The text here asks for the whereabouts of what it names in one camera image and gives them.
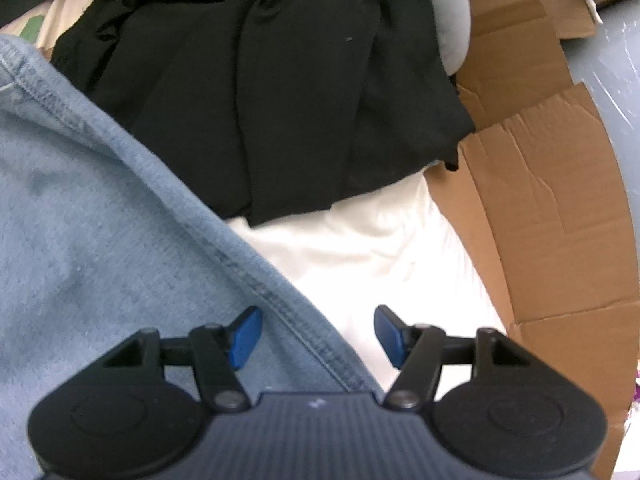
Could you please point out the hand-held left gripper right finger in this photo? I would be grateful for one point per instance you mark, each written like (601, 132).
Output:
(390, 335)

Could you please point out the flattened cardboard box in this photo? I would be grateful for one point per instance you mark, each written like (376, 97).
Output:
(550, 210)

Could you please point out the grey refrigerator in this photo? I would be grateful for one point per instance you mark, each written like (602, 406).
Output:
(615, 85)

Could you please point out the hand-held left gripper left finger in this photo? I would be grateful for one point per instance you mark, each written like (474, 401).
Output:
(245, 337)

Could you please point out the cream bear printed blanket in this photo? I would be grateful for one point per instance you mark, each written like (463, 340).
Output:
(375, 260)

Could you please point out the black clothing pile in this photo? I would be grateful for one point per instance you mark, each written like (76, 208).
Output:
(250, 85)

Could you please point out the grey neck pillow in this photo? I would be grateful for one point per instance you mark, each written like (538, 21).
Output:
(440, 5)

